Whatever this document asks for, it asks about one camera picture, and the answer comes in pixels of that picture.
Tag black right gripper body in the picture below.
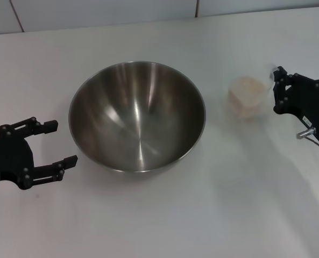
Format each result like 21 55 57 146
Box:
284 73 319 142

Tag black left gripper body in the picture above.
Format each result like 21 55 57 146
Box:
0 125 34 190

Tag clear plastic measuring cup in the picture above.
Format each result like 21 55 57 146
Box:
227 63 277 121

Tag white rice grains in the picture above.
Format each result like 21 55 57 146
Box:
228 76 266 120

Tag stainless steel mixing bowl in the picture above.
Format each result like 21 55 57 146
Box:
68 61 207 173

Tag silver metal stud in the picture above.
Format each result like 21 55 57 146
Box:
296 128 316 139

